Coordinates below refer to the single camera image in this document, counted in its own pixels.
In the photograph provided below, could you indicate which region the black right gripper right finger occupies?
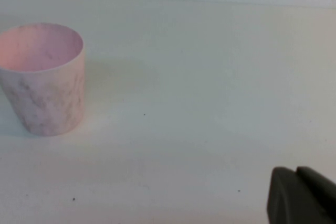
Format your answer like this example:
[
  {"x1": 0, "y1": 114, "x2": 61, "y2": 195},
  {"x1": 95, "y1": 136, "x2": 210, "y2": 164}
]
[{"x1": 296, "y1": 165, "x2": 336, "y2": 210}]

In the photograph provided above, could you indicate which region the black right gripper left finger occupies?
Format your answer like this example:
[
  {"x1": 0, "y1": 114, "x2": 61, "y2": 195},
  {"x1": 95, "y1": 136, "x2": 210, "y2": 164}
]
[{"x1": 266, "y1": 166, "x2": 336, "y2": 224}]

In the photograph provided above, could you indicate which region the pink marbled plastic cup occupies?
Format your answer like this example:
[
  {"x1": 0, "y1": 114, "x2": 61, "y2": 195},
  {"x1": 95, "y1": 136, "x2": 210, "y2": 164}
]
[{"x1": 0, "y1": 22, "x2": 85, "y2": 137}]

